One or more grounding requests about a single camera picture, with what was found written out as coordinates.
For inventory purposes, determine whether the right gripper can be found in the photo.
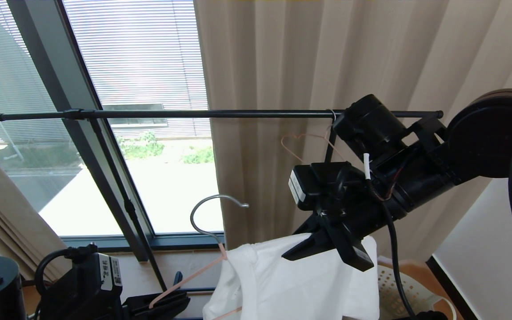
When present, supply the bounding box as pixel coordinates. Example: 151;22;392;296
292;202;407;272

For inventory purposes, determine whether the white garment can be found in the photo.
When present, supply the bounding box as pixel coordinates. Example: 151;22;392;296
202;233;381;320

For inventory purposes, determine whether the pink clothes hanger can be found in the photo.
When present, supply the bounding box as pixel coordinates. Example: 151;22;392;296
281;109;348;165
148;194;250;320

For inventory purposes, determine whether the white laundry basket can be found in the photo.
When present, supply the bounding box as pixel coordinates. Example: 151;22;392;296
377;258;457;320

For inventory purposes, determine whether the black clothes rack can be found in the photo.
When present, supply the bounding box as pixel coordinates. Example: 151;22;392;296
0;108;444;320

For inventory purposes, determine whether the beige curtain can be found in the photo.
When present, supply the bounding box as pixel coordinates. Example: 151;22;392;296
0;133;72;281
194;0;512;264

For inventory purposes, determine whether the window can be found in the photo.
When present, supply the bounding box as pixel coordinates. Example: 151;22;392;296
0;0;225;263

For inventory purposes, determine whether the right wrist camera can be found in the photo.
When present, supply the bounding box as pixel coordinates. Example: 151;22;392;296
288;162;355;212

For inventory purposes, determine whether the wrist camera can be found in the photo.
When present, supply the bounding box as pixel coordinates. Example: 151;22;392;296
288;162;355;212
40;253;123;320

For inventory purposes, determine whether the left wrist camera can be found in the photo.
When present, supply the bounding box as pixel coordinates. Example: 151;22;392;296
40;253;123;320

